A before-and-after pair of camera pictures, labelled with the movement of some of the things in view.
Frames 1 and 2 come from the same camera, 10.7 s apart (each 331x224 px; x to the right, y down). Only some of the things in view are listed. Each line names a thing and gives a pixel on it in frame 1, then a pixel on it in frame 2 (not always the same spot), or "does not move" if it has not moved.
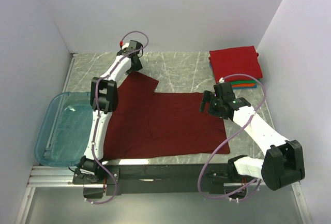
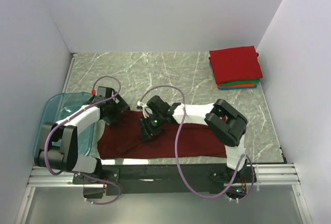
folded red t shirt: [227, 62] does not move
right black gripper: [209, 97] to [148, 134]
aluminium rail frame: [45, 176] does not move
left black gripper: [138, 66] to [121, 106]
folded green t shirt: [245, 82] does not move
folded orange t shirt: [243, 85] does not move
